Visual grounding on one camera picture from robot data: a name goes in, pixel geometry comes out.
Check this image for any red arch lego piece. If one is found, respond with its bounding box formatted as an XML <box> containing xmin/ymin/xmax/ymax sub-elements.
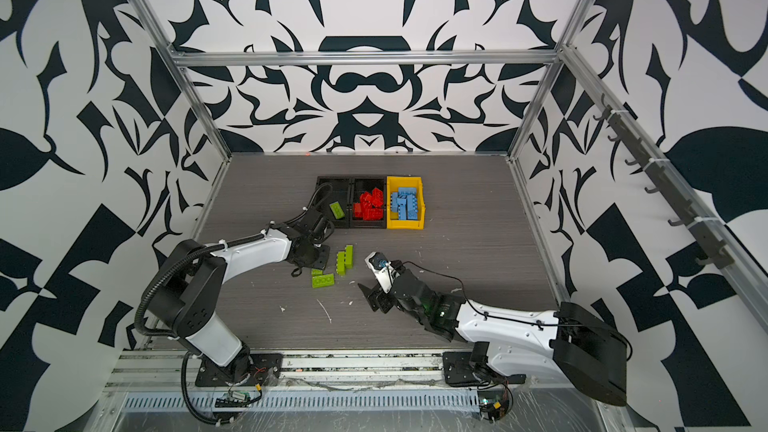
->
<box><xmin>353</xmin><ymin>188</ymin><xmax>385</xmax><ymax>222</ymax></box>

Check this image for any blue lego long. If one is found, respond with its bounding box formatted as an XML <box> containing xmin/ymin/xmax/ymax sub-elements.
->
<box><xmin>390</xmin><ymin>187</ymin><xmax>420</xmax><ymax>221</ymax></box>

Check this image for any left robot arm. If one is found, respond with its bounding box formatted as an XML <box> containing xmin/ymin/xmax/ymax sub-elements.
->
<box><xmin>134</xmin><ymin>183</ymin><xmax>335</xmax><ymax>387</ymax></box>

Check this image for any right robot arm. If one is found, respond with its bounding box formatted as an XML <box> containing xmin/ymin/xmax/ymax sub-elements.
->
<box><xmin>360</xmin><ymin>253</ymin><xmax>632</xmax><ymax>407</ymax></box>

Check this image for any green lego brick right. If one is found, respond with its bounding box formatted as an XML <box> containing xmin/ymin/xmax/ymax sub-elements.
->
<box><xmin>335</xmin><ymin>244</ymin><xmax>354</xmax><ymax>276</ymax></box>

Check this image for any green lego brick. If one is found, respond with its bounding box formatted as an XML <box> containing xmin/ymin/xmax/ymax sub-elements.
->
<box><xmin>335</xmin><ymin>244</ymin><xmax>354</xmax><ymax>276</ymax></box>
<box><xmin>329</xmin><ymin>202</ymin><xmax>346</xmax><ymax>220</ymax></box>

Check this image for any green lego brick upper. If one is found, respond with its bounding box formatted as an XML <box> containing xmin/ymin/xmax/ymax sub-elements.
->
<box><xmin>329</xmin><ymin>202</ymin><xmax>346</xmax><ymax>220</ymax></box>

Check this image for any left black bin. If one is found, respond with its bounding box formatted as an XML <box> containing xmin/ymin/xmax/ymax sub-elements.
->
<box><xmin>315</xmin><ymin>175</ymin><xmax>353</xmax><ymax>229</ymax></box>

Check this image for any black bin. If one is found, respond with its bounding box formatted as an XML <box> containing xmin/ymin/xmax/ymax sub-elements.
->
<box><xmin>315</xmin><ymin>175</ymin><xmax>353</xmax><ymax>229</ymax></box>
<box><xmin>351</xmin><ymin>176</ymin><xmax>387</xmax><ymax>228</ymax></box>

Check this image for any middle black bin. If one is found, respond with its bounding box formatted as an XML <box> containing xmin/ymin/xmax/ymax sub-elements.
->
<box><xmin>351</xmin><ymin>176</ymin><xmax>387</xmax><ymax>228</ymax></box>

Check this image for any yellow bin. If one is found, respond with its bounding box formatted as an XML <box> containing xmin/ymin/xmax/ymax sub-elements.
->
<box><xmin>386</xmin><ymin>176</ymin><xmax>426</xmax><ymax>230</ymax></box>

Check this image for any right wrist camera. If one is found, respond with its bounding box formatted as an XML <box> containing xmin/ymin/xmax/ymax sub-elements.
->
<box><xmin>365</xmin><ymin>252</ymin><xmax>394</xmax><ymax>293</ymax></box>

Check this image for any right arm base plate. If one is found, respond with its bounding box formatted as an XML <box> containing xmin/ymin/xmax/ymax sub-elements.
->
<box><xmin>442</xmin><ymin>351</ymin><xmax>499</xmax><ymax>387</ymax></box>

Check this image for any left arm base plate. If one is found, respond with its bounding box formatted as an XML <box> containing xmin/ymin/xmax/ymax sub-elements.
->
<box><xmin>195</xmin><ymin>353</ymin><xmax>284</xmax><ymax>388</ymax></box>

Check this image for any wall hook rack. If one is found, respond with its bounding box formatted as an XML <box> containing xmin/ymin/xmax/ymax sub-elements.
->
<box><xmin>594</xmin><ymin>104</ymin><xmax>736</xmax><ymax>270</ymax></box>

